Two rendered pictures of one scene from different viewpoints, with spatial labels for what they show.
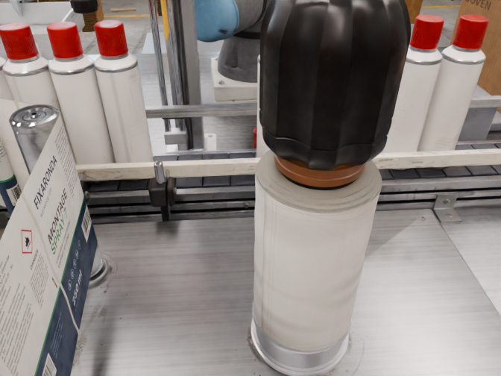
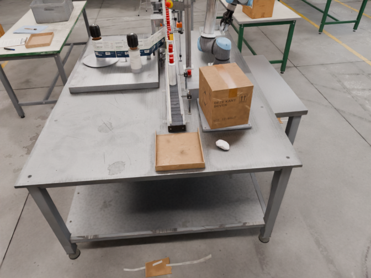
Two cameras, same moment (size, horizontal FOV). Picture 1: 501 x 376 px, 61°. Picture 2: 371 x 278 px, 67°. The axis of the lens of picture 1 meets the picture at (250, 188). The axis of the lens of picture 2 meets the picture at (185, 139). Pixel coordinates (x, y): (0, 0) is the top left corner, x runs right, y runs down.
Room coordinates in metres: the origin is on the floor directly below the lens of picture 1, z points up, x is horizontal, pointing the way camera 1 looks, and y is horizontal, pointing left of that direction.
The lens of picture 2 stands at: (0.65, -2.11, 1.90)
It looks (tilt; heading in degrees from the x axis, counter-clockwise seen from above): 40 degrees down; 91
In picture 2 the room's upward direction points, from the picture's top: 2 degrees counter-clockwise
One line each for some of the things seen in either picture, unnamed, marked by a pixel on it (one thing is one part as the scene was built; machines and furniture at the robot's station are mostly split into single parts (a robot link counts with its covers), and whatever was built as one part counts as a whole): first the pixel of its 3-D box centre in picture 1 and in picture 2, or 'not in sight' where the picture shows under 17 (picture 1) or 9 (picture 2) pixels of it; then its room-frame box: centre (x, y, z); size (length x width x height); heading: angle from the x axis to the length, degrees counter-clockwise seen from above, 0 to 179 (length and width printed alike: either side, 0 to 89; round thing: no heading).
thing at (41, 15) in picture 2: not in sight; (53, 6); (-1.09, 1.78, 0.91); 0.60 x 0.40 x 0.22; 100
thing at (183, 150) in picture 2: not in sight; (178, 147); (0.58, -0.94, 0.85); 0.30 x 0.26 x 0.04; 94
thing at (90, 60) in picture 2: not in sight; (101, 59); (-0.10, 0.18, 0.89); 0.31 x 0.31 x 0.01
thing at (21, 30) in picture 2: not in sight; (30, 29); (-1.20, 1.24, 0.81); 0.32 x 0.24 x 0.01; 173
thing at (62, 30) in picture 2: not in sight; (56, 53); (-1.14, 1.51, 0.40); 1.90 x 0.75 x 0.80; 97
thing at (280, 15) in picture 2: not in sight; (242, 23); (1.54, 2.54, 0.39); 2.20 x 0.80 x 0.78; 97
